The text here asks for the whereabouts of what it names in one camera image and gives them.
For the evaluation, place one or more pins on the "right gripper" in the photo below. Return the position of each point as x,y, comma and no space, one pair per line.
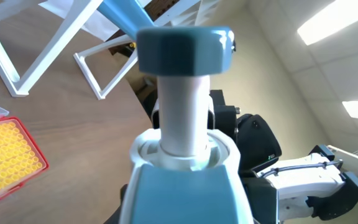
224,118

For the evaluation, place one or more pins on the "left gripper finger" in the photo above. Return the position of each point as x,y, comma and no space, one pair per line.
120,207

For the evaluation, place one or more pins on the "white pipette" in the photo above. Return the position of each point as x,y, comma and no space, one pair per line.
182,109

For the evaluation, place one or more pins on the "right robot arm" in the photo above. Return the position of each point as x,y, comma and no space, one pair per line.
300,177

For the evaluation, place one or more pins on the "red and yellow tip box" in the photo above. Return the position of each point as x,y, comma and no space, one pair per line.
8,155

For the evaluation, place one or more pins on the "white and blue stand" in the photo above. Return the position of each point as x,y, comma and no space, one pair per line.
14,84

